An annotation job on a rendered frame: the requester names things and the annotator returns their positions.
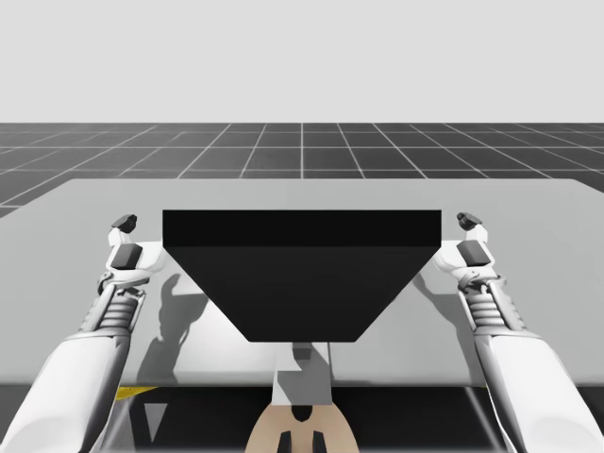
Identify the black screen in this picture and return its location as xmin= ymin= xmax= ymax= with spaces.
xmin=161 ymin=210 xmax=443 ymax=344

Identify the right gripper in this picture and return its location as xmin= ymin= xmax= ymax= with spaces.
xmin=432 ymin=211 xmax=497 ymax=282

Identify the grey stand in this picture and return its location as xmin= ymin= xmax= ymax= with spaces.
xmin=270 ymin=341 xmax=334 ymax=407

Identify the tan robot part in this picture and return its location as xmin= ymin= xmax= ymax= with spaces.
xmin=243 ymin=403 xmax=361 ymax=453

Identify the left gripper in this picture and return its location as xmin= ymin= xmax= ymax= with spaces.
xmin=104 ymin=213 xmax=167 ymax=287

